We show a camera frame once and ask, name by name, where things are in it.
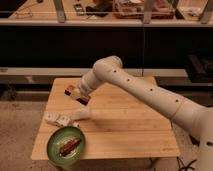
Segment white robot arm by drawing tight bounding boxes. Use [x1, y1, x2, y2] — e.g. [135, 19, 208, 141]
[78, 56, 213, 171]

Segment white sponge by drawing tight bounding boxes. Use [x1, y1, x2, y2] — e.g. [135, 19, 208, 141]
[71, 108, 90, 120]

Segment wooden table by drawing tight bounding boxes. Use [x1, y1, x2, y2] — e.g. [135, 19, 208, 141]
[31, 78, 180, 160]

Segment white patterned cloth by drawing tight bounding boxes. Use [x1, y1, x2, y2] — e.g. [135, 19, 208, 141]
[44, 112, 79, 127]

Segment brown sausage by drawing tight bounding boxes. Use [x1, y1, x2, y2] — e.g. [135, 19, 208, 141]
[59, 138, 81, 156]

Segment green plate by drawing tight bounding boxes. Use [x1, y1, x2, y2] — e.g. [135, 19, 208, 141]
[46, 127, 86, 168]

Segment tray of food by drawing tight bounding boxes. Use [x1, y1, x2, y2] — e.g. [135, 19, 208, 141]
[113, 0, 174, 19]

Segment black remote control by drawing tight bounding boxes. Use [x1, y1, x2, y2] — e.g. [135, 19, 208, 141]
[73, 4, 85, 16]

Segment eyeglasses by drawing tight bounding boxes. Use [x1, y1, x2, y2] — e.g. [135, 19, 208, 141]
[15, 7, 33, 19]

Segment black cable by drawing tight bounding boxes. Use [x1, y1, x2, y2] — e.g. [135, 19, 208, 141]
[176, 157, 200, 171]

